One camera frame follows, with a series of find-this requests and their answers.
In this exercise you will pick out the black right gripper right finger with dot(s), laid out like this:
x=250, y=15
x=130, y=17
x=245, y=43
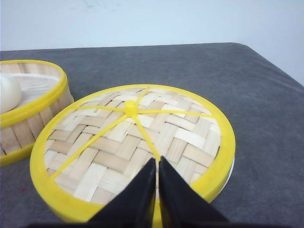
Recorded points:
x=181, y=206

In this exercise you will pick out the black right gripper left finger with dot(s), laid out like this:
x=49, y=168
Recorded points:
x=134, y=206

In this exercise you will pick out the woven bamboo steamer lid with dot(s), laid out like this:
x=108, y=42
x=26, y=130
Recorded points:
x=89, y=152

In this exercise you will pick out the bamboo steamer drawer yellow rims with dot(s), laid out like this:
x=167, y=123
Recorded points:
x=21, y=126

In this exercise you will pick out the white plate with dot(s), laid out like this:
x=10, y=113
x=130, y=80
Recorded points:
x=231, y=171

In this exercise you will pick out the white steamed bun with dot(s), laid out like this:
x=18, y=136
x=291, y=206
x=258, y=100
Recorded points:
x=10, y=92

